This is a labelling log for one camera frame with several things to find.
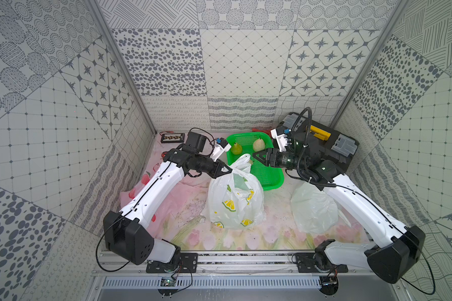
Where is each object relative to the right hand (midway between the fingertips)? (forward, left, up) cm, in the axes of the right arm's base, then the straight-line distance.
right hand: (256, 158), depth 71 cm
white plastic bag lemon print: (-14, -24, -18) cm, 33 cm away
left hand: (-4, +8, -5) cm, 10 cm away
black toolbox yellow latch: (+20, -39, -14) cm, 45 cm away
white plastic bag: (-11, +8, -15) cm, 20 cm away
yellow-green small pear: (+25, +8, -24) cm, 35 cm away
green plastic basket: (+9, -10, -29) cm, 31 cm away
